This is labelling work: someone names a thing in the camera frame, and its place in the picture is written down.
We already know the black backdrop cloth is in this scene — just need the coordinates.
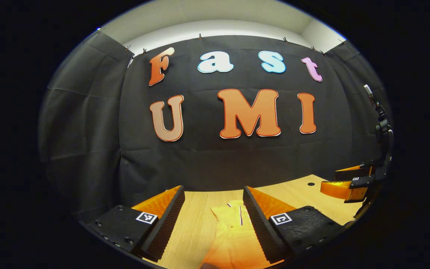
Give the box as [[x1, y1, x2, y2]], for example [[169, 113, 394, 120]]
[[38, 30, 393, 225]]

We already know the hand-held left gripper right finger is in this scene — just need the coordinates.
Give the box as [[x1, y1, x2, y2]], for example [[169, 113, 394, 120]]
[[243, 186, 346, 263]]

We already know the orange T-shirt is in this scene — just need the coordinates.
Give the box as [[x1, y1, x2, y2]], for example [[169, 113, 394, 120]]
[[200, 200, 271, 269]]

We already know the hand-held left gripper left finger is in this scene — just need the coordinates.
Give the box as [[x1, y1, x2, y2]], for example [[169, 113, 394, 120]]
[[86, 186, 186, 262]]

